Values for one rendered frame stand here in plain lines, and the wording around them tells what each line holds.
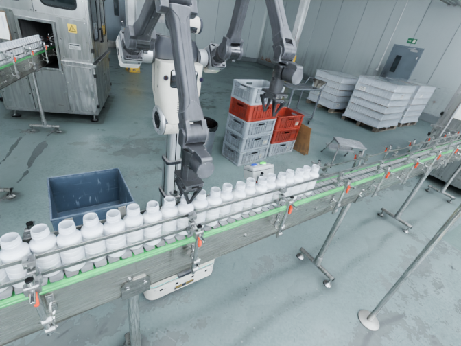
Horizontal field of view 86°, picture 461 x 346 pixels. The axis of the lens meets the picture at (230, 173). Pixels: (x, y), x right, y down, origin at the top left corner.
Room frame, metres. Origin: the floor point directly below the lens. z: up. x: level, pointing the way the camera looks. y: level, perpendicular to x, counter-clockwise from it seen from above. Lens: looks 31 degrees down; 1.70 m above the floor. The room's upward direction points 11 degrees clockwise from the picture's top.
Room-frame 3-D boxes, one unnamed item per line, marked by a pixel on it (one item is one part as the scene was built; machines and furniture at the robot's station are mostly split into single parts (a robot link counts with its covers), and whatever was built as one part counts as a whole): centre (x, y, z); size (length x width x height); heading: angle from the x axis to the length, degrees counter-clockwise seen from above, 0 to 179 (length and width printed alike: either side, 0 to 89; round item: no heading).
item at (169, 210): (0.65, 0.18, 1.08); 0.06 x 0.06 x 0.17
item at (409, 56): (10.20, -5.23, 1.05); 1.00 x 0.10 x 2.10; 39
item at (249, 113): (3.44, -0.16, 0.78); 0.61 x 0.41 x 0.22; 136
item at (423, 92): (8.08, -4.68, 0.59); 1.25 x 1.03 x 1.17; 130
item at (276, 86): (1.09, -0.12, 1.51); 0.10 x 0.07 x 0.07; 39
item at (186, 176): (0.68, 0.13, 1.27); 0.10 x 0.07 x 0.07; 39
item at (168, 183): (1.33, 0.37, 0.74); 0.11 x 0.11 x 0.40; 39
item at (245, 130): (3.43, -0.15, 0.55); 0.61 x 0.41 x 0.22; 136
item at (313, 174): (1.13, -0.42, 1.08); 0.06 x 0.06 x 0.17
